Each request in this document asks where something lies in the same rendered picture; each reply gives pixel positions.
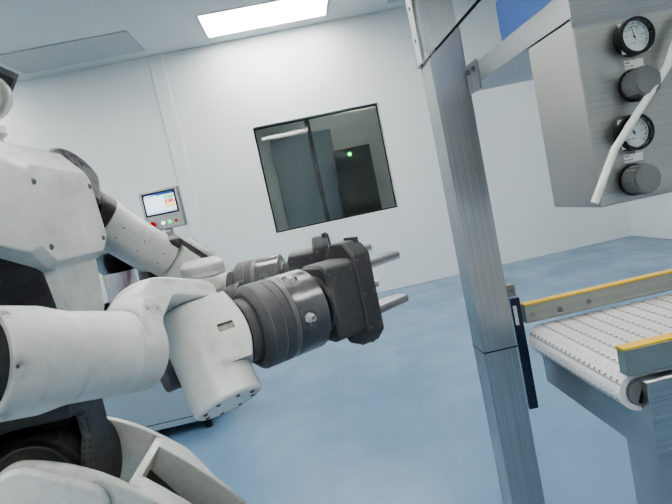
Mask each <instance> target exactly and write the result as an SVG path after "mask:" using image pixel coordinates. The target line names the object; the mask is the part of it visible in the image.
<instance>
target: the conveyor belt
mask: <svg viewBox="0 0 672 504"><path fill-rule="evenodd" d="M668 333H672V294H667V295H663V296H659V297H654V298H650V299H646V300H641V301H637V302H633V303H628V304H624V305H620V306H615V307H611V308H606V309H602V310H598V311H593V312H589V313H585V314H580V315H576V316H572V317H567V318H563V319H559V320H554V321H550V322H546V323H541V324H538V325H536V326H535V327H534V328H533V329H532V330H531V332H530V334H529V343H530V345H531V347H532V348H533V349H534V350H536V351H537V352H539V353H540V354H542V355H544V356H545V357H547V358H548V359H550V360H552V361H553V362H555V363H556V364H558V365H560V366H561V367H563V368H564V369H566V370H568V371H569V372H571V373H573V374H574V375H576V376H577V377H579V378H581V379H582V380H584V381H585V382H587V383H589V384H590V385H592V386H593V387H595V388H597V389H598V390H600V391H601V392H603V393H605V394H606V395H608V396H609V397H611V398H613V399H614V400H616V401H617V402H619V403H621V404H622V405H624V406H625V407H627V408H629V409H631V410H636V411H639V410H642V406H641V405H637V404H634V403H632V402H630V401H629V400H628V398H627V396H626V387H627V385H628V384H629V382H630V381H631V380H633V379H635V378H638V377H642V376H646V375H650V374H654V373H659V372H663V371H667V370H671V369H672V367H668V368H664V369H659V370H655V371H651V372H647V373H642V374H638V375H634V376H630V377H627V376H625V375H624V374H622V373H620V368H619V362H618V355H617V349H616V348H615V346H616V345H621V344H625V343H629V342H633V341H638V340H642V339H646V338H651V337H655V336H659V335H663V334H668Z"/></svg>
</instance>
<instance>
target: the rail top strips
mask: <svg viewBox="0 0 672 504"><path fill-rule="evenodd" d="M669 273H672V269H668V270H663V271H659V272H655V273H650V274H646V275H641V276H637V277H633V278H628V279H624V280H619V281H615V282H611V283H606V284H602V285H597V286H593V287H589V288H584V289H580V290H575V291H571V292H567V293H562V294H558V295H553V296H549V297H545V298H540V299H536V300H532V301H527V302H523V303H520V304H521V305H522V306H528V305H533V304H537V303H541V302H546V301H550V300H555V299H559V298H563V297H568V296H572V295H577V294H581V293H585V292H590V291H594V290H599V289H603V288H607V287H612V286H616V285H620V284H625V283H629V282H634V281H638V280H642V279H647V278H651V277H656V276H660V275H664V274H669ZM668 340H672V333H668V334H663V335H659V336H655V337H651V338H646V339H642V340H638V341H633V342H629V343H625V344H621V345H616V346H615V348H616V349H619V350H621V351H625V350H630V349H634V348H638V347H642V346H647V345H651V344H655V343H659V342H664V341H668Z"/></svg>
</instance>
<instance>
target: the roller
mask: <svg viewBox="0 0 672 504"><path fill-rule="evenodd" d="M626 396H627V398H628V400H629V401H630V402H632V403H634V404H637V405H644V400H643V398H644V396H643V389H642V387H641V379H639V377H638V378H635V379H633V380H631V381H630V382H629V384H628V385H627V387H626Z"/></svg>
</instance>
